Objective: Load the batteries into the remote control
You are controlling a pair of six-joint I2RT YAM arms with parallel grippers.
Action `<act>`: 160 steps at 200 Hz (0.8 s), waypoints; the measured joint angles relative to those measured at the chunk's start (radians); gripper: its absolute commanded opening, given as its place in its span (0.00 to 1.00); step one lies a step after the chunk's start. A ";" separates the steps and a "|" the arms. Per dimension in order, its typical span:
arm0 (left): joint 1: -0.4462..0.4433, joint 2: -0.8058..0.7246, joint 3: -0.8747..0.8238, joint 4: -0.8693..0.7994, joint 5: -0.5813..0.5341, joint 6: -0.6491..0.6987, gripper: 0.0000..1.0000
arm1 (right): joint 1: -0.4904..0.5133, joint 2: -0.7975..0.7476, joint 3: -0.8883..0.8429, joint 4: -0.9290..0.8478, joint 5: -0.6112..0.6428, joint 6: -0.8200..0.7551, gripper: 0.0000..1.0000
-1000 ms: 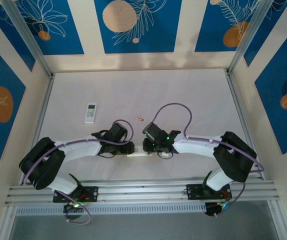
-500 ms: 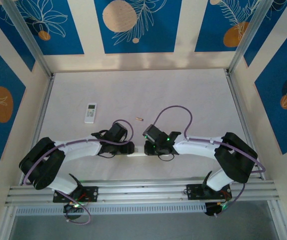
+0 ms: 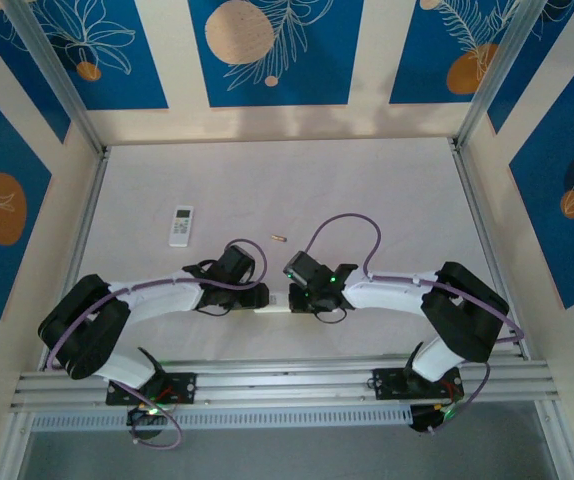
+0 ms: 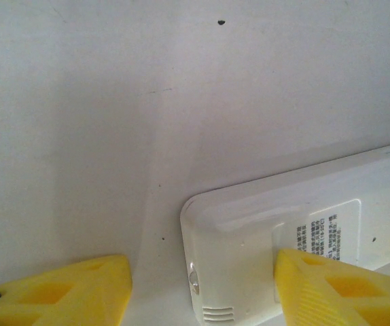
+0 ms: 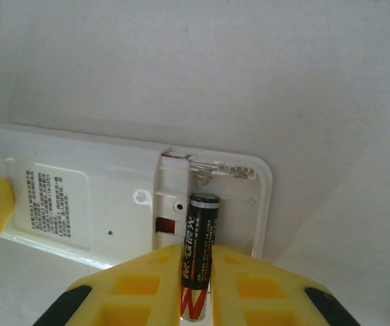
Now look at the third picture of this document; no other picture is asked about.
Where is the grey slotted cable duct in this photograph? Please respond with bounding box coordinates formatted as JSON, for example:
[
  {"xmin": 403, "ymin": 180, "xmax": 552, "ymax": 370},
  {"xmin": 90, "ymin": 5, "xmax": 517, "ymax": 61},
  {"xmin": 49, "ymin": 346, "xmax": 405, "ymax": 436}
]
[{"xmin": 31, "ymin": 405, "xmax": 413, "ymax": 432}]

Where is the aluminium frame post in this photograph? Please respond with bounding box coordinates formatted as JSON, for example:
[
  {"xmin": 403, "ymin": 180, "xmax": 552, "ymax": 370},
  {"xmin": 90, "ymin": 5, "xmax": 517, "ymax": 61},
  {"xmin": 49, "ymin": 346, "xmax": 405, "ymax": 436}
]
[
  {"xmin": 454, "ymin": 0, "xmax": 574, "ymax": 151},
  {"xmin": 534, "ymin": 399, "xmax": 574, "ymax": 480},
  {"xmin": 4, "ymin": 0, "xmax": 111, "ymax": 159},
  {"xmin": 0, "ymin": 412, "xmax": 36, "ymax": 480}
]

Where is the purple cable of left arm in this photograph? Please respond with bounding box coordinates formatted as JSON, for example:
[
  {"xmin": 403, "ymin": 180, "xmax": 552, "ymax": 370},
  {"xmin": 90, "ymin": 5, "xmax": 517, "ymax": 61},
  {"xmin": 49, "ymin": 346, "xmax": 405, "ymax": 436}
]
[{"xmin": 44, "ymin": 237, "xmax": 268, "ymax": 450}]

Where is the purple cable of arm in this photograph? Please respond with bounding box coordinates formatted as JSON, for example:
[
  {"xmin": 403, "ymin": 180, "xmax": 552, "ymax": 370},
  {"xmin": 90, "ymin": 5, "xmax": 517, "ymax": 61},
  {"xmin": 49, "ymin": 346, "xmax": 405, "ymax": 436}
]
[
  {"xmin": 44, "ymin": 237, "xmax": 268, "ymax": 450},
  {"xmin": 304, "ymin": 213, "xmax": 526, "ymax": 435}
]

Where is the aluminium table side rail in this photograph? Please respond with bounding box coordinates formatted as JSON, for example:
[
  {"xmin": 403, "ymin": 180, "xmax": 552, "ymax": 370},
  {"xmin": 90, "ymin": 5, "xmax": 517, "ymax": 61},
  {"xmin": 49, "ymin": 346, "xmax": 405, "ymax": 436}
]
[
  {"xmin": 447, "ymin": 138, "xmax": 533, "ymax": 360},
  {"xmin": 41, "ymin": 144, "xmax": 113, "ymax": 371}
]

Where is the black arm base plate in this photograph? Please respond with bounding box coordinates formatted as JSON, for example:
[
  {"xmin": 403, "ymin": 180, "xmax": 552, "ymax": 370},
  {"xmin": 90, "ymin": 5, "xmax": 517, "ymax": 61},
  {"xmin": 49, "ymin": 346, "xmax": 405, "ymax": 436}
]
[
  {"xmin": 372, "ymin": 367, "xmax": 464, "ymax": 402},
  {"xmin": 105, "ymin": 372, "xmax": 198, "ymax": 407}
]

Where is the black electronics box green light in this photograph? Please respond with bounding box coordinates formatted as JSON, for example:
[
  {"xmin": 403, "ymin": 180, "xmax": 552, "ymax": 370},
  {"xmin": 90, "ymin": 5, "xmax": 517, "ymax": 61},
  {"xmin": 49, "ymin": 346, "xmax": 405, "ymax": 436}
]
[
  {"xmin": 409, "ymin": 403, "xmax": 456, "ymax": 434},
  {"xmin": 126, "ymin": 404, "xmax": 171, "ymax": 441}
]

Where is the aluminium mounting rail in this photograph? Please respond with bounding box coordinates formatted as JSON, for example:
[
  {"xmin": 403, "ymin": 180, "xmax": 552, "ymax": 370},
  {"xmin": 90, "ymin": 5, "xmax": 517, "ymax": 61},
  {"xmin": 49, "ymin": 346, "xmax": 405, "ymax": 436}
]
[{"xmin": 9, "ymin": 352, "xmax": 561, "ymax": 414}]

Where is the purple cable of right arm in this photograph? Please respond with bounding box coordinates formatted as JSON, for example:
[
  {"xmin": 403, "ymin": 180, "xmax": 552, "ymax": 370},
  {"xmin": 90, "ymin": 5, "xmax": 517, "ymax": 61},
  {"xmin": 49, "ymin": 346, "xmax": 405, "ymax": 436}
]
[{"xmin": 304, "ymin": 213, "xmax": 526, "ymax": 435}]

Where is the white remote control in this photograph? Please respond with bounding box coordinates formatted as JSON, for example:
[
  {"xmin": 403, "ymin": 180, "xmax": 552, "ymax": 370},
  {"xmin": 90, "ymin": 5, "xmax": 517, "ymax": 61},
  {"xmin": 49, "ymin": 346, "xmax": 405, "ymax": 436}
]
[
  {"xmin": 252, "ymin": 291, "xmax": 293, "ymax": 316},
  {"xmin": 168, "ymin": 205, "xmax": 195, "ymax": 249}
]

